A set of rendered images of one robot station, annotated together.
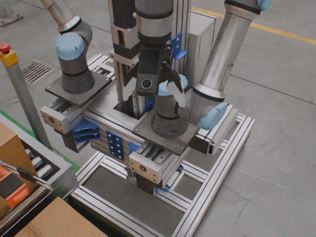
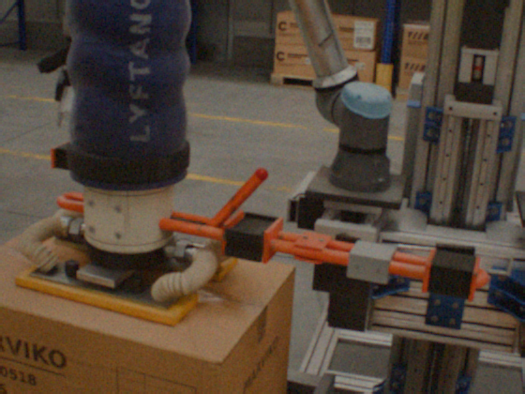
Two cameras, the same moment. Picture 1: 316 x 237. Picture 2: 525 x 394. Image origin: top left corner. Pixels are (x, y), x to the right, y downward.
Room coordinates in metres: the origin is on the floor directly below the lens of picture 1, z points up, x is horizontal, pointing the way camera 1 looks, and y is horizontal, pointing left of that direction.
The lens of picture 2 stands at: (-0.37, 1.10, 1.56)
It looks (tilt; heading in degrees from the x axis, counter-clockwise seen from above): 19 degrees down; 342
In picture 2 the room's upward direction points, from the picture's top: 3 degrees clockwise
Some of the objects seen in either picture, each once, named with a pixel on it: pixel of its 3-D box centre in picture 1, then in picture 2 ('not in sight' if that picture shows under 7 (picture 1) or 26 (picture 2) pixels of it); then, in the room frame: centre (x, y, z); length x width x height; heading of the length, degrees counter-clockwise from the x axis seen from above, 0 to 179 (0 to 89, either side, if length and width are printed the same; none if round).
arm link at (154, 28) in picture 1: (153, 20); not in sight; (0.57, 0.01, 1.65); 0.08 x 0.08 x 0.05
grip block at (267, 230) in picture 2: not in sight; (252, 235); (0.74, 0.75, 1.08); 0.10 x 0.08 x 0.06; 143
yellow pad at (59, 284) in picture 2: not in sight; (104, 281); (0.82, 1.01, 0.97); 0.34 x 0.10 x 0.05; 53
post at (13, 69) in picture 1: (32, 115); not in sight; (1.43, 0.84, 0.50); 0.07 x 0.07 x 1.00; 53
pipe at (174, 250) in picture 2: not in sight; (129, 244); (0.90, 0.95, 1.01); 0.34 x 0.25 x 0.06; 53
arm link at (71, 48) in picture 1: (71, 52); (364, 113); (1.13, 0.37, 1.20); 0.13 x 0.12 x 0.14; 178
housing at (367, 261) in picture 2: not in sight; (371, 262); (0.61, 0.58, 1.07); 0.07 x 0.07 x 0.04; 53
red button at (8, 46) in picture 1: (4, 49); not in sight; (1.43, 0.84, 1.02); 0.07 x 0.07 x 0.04
